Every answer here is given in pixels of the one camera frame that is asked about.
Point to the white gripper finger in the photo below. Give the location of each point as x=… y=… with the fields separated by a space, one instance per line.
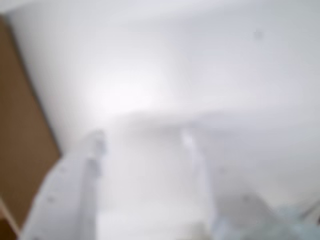
x=237 y=220
x=62 y=200

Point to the brown cardboard box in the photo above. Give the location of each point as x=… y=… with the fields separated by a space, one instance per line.
x=20 y=125

